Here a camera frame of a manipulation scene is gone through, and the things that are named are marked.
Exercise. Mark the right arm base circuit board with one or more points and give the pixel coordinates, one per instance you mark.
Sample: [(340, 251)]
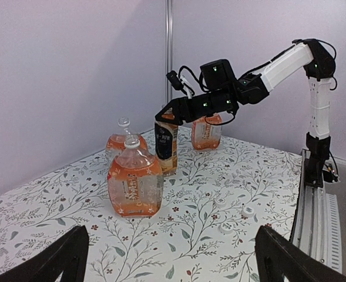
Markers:
[(329, 173)]

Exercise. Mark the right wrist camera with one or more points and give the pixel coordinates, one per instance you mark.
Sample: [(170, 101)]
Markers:
[(180, 83)]

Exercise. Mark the right aluminium frame post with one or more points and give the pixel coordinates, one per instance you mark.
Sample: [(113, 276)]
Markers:
[(168, 46)]

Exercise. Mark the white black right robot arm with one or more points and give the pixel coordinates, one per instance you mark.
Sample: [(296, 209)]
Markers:
[(223, 92)]

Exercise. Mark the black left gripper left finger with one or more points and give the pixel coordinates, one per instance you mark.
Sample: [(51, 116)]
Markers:
[(63, 260)]

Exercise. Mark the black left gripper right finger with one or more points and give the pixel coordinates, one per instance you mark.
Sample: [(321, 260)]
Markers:
[(278, 259)]

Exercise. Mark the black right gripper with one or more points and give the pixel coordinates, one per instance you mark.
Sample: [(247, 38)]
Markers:
[(177, 112)]

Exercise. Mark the slim orange drink bottle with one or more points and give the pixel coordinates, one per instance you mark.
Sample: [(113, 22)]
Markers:
[(166, 146)]

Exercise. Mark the aluminium front rail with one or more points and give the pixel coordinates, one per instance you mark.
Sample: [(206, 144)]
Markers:
[(319, 225)]

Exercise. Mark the white slim bottle cap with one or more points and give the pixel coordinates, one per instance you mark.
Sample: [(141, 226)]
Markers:
[(226, 228)]

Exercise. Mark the floral patterned table mat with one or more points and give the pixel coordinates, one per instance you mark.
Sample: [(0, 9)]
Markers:
[(182, 242)]

